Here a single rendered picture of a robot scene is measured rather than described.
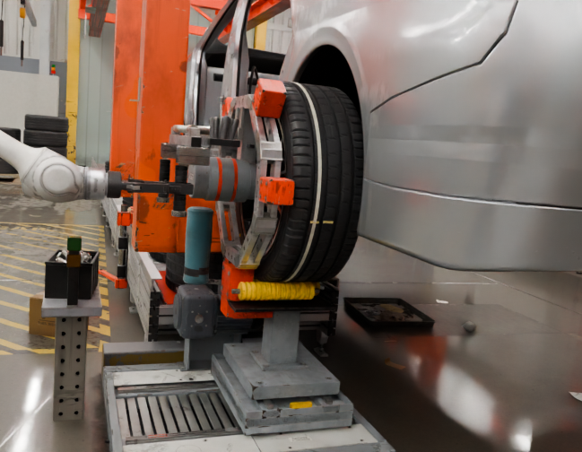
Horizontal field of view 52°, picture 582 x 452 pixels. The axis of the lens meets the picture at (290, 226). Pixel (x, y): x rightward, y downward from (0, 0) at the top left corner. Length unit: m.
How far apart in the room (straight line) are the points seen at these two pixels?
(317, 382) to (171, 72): 1.24
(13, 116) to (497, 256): 12.07
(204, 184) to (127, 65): 2.49
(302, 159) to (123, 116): 2.70
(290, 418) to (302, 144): 0.85
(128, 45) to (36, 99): 8.68
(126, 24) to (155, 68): 1.98
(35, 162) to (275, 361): 1.04
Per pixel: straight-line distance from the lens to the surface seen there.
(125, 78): 4.26
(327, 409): 1.99
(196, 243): 2.03
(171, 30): 2.36
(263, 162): 1.69
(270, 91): 1.73
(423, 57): 1.45
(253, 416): 1.91
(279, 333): 2.05
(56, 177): 1.48
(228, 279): 1.96
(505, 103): 1.24
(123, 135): 4.25
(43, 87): 12.88
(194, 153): 1.72
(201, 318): 2.25
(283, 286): 1.91
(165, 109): 2.33
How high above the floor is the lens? 0.98
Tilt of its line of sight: 8 degrees down
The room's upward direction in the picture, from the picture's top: 5 degrees clockwise
